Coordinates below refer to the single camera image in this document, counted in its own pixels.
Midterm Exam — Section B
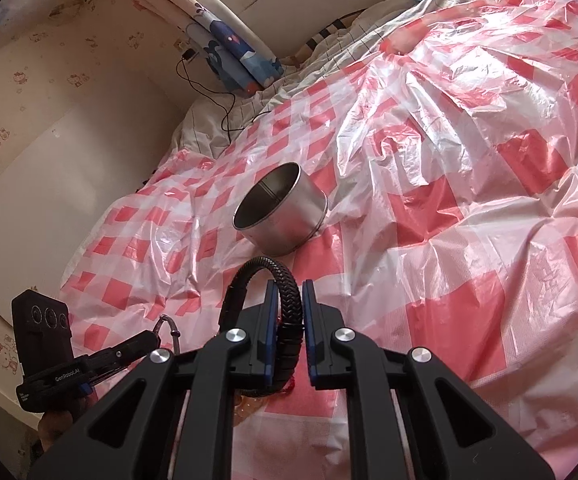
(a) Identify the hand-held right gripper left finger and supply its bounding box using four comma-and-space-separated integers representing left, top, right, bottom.
28, 280, 279, 480

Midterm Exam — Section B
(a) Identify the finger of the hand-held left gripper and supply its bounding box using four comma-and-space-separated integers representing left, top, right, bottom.
88, 331, 162, 362
76, 357, 145, 395

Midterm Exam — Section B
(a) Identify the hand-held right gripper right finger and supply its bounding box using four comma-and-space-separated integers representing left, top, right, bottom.
301, 279, 554, 480

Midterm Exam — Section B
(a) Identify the black braided bracelet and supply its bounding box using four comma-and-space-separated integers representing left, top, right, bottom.
223, 256, 304, 395

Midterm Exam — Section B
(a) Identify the amber bead bracelet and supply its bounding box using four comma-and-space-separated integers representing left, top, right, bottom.
234, 384, 295, 413

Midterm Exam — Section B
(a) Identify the round metal tin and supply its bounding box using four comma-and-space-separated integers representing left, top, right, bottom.
232, 162, 329, 257

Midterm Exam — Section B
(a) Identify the person's left hand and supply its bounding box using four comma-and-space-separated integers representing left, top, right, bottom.
36, 391, 99, 456

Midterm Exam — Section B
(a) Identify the red white checkered plastic sheet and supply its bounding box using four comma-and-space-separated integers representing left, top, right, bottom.
59, 0, 578, 466

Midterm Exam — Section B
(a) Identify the white lined quilt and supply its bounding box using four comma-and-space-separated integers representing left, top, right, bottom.
171, 0, 524, 161

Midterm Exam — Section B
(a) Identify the blue patterned pillow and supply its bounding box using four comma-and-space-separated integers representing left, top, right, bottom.
186, 2, 285, 97

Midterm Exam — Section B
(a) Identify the striped pillow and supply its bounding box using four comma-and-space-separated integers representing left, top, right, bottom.
309, 10, 370, 48

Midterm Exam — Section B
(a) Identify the black charging cable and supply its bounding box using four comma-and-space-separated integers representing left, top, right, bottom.
176, 52, 260, 143

